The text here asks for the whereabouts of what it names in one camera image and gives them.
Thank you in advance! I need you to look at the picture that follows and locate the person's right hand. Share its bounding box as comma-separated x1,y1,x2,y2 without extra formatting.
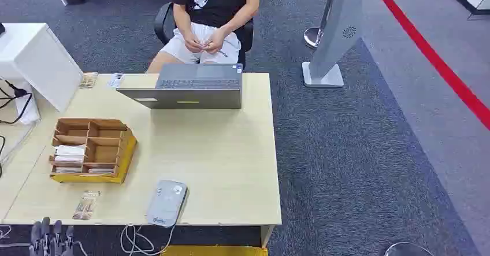
183,31,205,54

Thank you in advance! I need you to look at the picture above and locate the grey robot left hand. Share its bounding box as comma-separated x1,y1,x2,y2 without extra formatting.
29,216,76,256

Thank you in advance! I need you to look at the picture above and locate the person's left hand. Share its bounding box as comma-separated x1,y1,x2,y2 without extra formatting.
203,28,229,54

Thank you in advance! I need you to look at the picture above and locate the black office chair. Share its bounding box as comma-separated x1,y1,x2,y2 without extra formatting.
154,2,255,70

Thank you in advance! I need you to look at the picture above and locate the person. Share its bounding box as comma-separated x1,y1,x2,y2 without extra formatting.
145,0,266,75

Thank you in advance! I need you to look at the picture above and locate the grey laptop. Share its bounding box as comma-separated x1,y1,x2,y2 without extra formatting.
116,63,244,110

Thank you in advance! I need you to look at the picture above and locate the brown printed sleeved card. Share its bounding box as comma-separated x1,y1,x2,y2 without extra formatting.
72,190,102,221
79,72,99,90

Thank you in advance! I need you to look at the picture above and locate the pale blue sleeved card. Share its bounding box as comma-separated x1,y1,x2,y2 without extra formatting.
107,73,125,90

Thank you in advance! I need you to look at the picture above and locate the thick white card stack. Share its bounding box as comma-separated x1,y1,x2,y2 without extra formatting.
54,144,87,164

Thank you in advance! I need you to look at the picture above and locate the wooden compartment card box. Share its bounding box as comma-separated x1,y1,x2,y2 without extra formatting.
49,118,133,179

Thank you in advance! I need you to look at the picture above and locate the grey kiosk stand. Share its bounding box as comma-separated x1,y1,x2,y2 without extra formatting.
301,0,364,88

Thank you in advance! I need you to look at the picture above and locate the grey card reader device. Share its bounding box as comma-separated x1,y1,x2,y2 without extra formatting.
145,179,189,229

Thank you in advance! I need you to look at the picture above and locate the white cabinet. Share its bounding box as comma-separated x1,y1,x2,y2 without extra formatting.
0,23,84,113

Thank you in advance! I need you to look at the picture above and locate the yellow box under desk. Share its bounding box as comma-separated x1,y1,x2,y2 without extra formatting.
160,244,269,256

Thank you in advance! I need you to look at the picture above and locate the red barrier strip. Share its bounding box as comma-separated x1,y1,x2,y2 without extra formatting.
366,0,490,131

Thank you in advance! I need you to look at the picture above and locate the chrome round base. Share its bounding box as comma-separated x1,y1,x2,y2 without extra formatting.
384,242,436,256

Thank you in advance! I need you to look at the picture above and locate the white looped cable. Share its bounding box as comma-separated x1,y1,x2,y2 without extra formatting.
120,224,176,256

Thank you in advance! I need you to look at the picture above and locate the chrome stanchion post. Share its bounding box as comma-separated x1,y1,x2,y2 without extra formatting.
303,0,339,50

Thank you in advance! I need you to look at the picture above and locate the black power cable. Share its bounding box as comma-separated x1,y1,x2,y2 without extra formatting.
0,79,34,125

